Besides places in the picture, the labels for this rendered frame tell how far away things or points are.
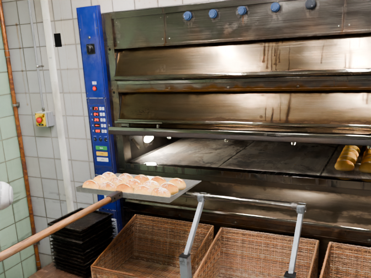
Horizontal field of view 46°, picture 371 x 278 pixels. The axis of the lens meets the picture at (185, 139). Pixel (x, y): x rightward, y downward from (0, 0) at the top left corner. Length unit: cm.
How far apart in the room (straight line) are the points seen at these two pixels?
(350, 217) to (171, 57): 127
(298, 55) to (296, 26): 14
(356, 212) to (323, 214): 16
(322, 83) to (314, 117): 17
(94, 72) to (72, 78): 21
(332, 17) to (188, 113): 90
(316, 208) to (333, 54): 79
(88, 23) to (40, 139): 93
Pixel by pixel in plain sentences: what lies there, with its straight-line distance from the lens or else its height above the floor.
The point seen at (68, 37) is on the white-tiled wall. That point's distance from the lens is 289.
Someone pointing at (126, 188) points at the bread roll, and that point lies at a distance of 215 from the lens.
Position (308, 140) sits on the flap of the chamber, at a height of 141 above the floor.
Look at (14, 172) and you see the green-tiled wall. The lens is 333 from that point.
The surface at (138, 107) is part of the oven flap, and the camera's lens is 263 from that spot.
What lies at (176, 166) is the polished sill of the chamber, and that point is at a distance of 259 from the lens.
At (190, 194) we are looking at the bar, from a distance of 215.
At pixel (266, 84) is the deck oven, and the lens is 228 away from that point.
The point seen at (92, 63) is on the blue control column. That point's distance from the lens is 275.
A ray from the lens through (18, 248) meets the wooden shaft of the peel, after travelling 170.
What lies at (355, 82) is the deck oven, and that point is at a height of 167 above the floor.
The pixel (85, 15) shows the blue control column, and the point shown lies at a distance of 276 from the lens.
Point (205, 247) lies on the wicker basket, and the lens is 250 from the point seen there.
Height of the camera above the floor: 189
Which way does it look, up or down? 12 degrees down
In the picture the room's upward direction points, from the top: 4 degrees counter-clockwise
